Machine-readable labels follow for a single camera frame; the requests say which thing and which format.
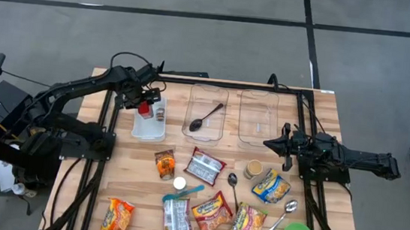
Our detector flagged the black aluminium table frame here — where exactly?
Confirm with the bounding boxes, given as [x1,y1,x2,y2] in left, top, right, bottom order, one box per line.
[38,63,381,230]

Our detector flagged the white paper sheet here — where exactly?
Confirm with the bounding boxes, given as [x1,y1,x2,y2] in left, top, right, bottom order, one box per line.
[0,144,18,194]

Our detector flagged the orange ramen packet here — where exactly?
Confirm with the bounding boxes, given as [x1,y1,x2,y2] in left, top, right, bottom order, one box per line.
[100,196,137,230]

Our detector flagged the tan-lidded spice jar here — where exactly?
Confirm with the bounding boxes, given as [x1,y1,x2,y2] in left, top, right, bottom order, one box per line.
[243,157,265,181]

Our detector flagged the red roast beef ramen packet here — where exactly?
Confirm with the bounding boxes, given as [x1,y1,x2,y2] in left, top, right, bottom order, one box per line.
[182,145,229,189]

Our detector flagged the small glass spice jar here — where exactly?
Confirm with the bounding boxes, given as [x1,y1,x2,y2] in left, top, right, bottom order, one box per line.
[154,106,167,123]

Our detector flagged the dark metal spoon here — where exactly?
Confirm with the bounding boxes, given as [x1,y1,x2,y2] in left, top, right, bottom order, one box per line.
[224,171,244,213]

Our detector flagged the thin black cable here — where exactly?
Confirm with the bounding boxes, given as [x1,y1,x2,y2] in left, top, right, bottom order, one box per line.
[0,69,54,89]

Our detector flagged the shiny silver spoon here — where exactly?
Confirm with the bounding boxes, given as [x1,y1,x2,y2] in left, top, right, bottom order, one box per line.
[266,196,300,230]

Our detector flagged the brown orange snack packet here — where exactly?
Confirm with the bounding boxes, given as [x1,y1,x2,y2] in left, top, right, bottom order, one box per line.
[151,147,178,182]

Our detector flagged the clear plastic container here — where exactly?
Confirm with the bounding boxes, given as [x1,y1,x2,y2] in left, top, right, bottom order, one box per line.
[234,87,282,153]
[179,81,231,148]

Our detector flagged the green pink ramen packet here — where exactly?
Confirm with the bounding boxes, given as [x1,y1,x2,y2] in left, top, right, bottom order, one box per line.
[159,194,197,230]
[229,200,270,230]

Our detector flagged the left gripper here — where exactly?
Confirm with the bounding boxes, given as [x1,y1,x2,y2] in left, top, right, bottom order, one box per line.
[120,62,166,113]

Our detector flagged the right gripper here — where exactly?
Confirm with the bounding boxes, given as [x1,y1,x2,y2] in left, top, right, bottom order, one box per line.
[261,120,307,174]

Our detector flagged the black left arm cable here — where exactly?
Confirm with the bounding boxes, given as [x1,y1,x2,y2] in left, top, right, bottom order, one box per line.
[109,50,153,74]

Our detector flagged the white plastic bin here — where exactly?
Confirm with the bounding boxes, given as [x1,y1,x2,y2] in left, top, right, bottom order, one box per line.
[129,93,170,144]

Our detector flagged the black box white logo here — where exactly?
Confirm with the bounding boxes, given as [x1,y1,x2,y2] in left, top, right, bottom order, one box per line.
[0,80,35,141]

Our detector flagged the black spoon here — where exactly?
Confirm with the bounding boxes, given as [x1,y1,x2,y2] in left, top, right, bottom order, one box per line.
[188,99,226,135]

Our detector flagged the black hanging power cable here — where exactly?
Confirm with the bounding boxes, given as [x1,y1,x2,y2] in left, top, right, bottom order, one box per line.
[49,155,85,230]

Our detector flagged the white-lidded spice jar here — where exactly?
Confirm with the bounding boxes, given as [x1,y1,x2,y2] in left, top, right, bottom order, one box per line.
[171,174,188,192]

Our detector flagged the red-lidded patterned tin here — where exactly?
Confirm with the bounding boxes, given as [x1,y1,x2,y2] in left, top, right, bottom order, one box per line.
[136,99,155,121]

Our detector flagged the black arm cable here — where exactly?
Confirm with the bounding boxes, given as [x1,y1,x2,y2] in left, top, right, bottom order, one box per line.
[273,83,325,138]
[109,50,153,74]

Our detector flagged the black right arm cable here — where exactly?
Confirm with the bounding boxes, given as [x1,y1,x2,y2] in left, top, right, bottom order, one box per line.
[273,83,325,138]

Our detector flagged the red yellow ramen packet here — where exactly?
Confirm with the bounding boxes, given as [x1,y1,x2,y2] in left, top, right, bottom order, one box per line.
[188,187,237,230]

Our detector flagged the teal plastic spoon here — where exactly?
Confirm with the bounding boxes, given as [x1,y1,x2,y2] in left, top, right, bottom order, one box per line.
[161,180,207,207]

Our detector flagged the blue ramen packet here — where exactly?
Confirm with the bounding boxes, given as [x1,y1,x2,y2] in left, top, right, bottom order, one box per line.
[250,166,294,207]

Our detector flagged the black equipment beside table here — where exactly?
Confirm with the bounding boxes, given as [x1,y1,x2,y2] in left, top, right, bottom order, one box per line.
[13,126,65,192]

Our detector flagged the yellow cable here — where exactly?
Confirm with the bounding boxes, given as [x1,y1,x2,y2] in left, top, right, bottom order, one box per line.
[0,116,20,141]

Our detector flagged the black table clamp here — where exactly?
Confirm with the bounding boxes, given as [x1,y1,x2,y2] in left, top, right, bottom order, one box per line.
[155,59,210,80]
[267,73,282,92]

